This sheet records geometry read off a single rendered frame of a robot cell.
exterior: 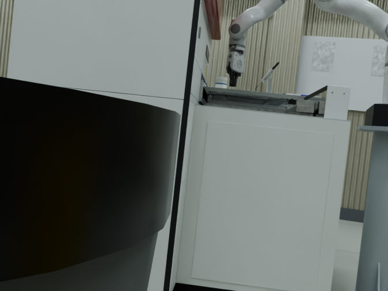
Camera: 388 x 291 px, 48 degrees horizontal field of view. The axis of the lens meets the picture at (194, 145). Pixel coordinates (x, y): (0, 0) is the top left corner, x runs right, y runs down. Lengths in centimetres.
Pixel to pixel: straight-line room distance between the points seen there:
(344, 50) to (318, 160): 298
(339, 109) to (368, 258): 70
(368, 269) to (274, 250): 52
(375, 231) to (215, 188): 77
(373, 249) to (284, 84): 265
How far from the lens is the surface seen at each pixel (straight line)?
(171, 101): 159
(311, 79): 463
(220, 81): 265
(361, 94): 465
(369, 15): 224
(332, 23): 478
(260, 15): 223
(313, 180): 181
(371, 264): 217
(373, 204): 214
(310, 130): 180
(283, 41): 457
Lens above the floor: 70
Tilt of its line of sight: 2 degrees down
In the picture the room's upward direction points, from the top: 6 degrees clockwise
